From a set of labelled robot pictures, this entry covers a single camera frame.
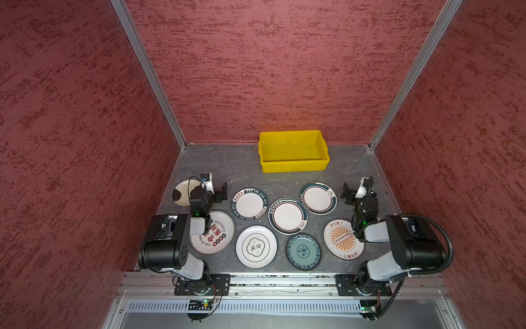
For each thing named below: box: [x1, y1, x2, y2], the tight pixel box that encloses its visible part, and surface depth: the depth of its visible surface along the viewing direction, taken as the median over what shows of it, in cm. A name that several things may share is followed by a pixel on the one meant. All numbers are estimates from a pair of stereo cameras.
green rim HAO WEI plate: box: [231, 187, 270, 222], surface depth 98 cm
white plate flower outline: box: [234, 224, 279, 270], surface depth 85 cm
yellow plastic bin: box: [258, 130, 331, 174], surface depth 116 cm
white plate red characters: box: [189, 210, 235, 255], surface depth 87 cm
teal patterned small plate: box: [286, 232, 322, 272], surface depth 84 cm
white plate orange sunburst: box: [322, 218, 366, 262], surface depth 86 cm
